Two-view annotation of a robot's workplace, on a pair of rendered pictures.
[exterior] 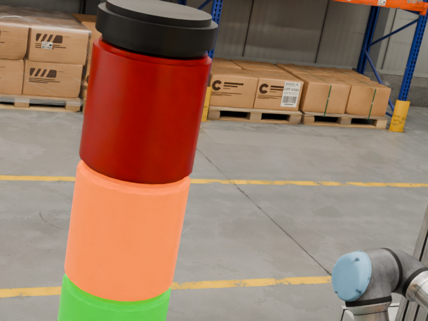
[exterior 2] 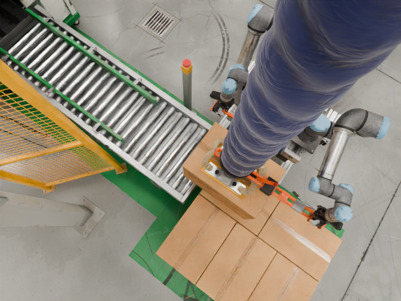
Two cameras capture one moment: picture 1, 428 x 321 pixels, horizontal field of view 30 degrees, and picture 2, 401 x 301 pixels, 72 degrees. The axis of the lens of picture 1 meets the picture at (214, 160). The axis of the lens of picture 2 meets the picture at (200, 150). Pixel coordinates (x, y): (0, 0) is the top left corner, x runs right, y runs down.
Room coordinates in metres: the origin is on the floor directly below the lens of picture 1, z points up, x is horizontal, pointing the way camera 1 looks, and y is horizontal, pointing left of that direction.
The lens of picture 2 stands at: (0.91, -1.27, 2.92)
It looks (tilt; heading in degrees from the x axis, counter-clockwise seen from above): 75 degrees down; 54
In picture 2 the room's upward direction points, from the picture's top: 8 degrees clockwise
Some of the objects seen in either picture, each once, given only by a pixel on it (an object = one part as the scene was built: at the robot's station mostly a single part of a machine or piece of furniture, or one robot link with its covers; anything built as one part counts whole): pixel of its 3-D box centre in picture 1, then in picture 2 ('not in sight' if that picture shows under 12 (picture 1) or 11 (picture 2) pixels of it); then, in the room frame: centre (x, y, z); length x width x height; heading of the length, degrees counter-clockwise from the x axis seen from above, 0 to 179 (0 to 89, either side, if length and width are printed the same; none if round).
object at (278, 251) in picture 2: not in sight; (245, 245); (1.26, -1.66, 0.34); 1.20 x 1.00 x 0.40; 115
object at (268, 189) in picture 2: not in sight; (268, 186); (1.45, -1.30, 1.20); 0.10 x 0.08 x 0.06; 26
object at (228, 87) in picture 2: not in sight; (228, 88); (1.45, -0.71, 1.50); 0.09 x 0.08 x 0.11; 37
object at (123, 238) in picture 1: (126, 223); not in sight; (0.33, 0.03, 2.24); 0.05 x 0.05 x 0.05
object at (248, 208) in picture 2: not in sight; (230, 173); (1.35, -1.08, 0.87); 0.60 x 0.40 x 0.40; 115
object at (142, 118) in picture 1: (144, 106); not in sight; (0.33, 0.03, 2.30); 0.05 x 0.05 x 0.05
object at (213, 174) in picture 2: not in sight; (225, 178); (1.25, -1.12, 1.09); 0.34 x 0.10 x 0.05; 116
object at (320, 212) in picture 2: not in sight; (324, 214); (1.59, -1.59, 1.35); 0.09 x 0.08 x 0.12; 116
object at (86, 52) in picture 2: not in sight; (92, 52); (0.84, 0.57, 0.60); 1.60 x 0.10 x 0.09; 115
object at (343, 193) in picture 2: not in sight; (341, 194); (1.66, -1.51, 1.50); 0.11 x 0.11 x 0.08; 40
